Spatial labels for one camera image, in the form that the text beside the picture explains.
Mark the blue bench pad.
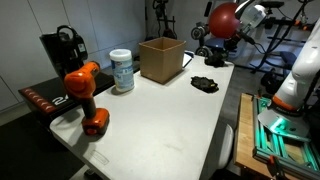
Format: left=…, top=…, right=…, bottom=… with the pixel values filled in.
left=203, top=37, right=234, bottom=52

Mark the red exercise ball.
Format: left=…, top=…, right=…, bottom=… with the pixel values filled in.
left=208, top=2, right=242, bottom=39

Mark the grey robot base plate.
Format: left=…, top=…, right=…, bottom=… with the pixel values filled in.
left=257, top=105, right=312, bottom=143

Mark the black glove with olive trim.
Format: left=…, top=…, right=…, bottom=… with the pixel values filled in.
left=204, top=53, right=228, bottom=68

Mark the orange clamp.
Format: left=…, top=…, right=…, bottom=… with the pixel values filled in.
left=266, top=153, right=279, bottom=174

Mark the orange cordless drill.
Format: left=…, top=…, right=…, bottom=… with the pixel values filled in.
left=63, top=60, right=111, bottom=136

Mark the wooden platform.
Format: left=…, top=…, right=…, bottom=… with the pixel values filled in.
left=233, top=92, right=320, bottom=180

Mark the black table caster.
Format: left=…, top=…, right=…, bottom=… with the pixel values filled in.
left=83, top=168, right=98, bottom=178

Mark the grey weight plate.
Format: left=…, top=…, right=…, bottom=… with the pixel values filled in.
left=190, top=22, right=211, bottom=42

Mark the aluminium frame with green light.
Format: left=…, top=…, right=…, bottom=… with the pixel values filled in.
left=251, top=94, right=320, bottom=180

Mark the black platform with red stripes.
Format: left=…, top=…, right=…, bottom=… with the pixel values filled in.
left=18, top=71, right=116, bottom=126

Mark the black bag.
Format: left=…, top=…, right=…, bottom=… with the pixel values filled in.
left=259, top=68, right=284, bottom=96

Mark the white clipboard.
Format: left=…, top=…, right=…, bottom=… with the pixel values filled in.
left=182, top=50, right=195, bottom=69

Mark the black glove with Go print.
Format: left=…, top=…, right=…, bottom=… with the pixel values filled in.
left=190, top=77, right=220, bottom=94

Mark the white wipes canister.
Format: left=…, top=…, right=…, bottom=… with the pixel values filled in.
left=109, top=48, right=136, bottom=94

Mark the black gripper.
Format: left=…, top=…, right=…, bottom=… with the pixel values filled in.
left=216, top=29, right=246, bottom=62

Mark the brown cardboard box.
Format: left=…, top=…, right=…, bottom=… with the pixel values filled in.
left=138, top=36, right=187, bottom=85

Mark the black machine with handle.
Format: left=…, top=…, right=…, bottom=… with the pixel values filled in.
left=39, top=24, right=89, bottom=79

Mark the black wheel with grey hub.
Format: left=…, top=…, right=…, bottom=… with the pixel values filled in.
left=194, top=45, right=213, bottom=58

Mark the black exercise bike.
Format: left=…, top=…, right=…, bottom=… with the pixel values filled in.
left=151, top=0, right=178, bottom=40

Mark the blue padded seat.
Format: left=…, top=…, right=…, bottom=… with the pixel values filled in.
left=279, top=50, right=298, bottom=69

